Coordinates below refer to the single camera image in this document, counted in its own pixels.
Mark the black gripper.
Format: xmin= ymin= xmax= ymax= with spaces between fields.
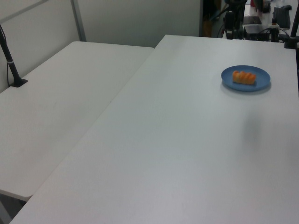
xmin=223 ymin=9 xmax=244 ymax=40

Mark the orange toy bread loaf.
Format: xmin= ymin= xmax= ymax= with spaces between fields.
xmin=232 ymin=70 xmax=256 ymax=85

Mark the black electronics box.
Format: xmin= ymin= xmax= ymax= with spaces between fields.
xmin=243 ymin=24 xmax=272 ymax=42

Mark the blue round plate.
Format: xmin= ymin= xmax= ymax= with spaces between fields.
xmin=221 ymin=65 xmax=271 ymax=92

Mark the black bag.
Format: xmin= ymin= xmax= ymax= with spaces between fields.
xmin=272 ymin=6 xmax=292 ymax=29

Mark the white side table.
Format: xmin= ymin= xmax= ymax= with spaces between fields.
xmin=0 ymin=41 xmax=155 ymax=202

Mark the black clamped camera pole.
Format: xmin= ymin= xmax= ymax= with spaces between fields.
xmin=283 ymin=14 xmax=299 ymax=49

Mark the grey partition frame post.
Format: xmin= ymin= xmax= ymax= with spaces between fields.
xmin=71 ymin=0 xmax=87 ymax=42

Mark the black camera pole, white band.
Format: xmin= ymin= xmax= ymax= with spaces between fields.
xmin=0 ymin=24 xmax=28 ymax=88

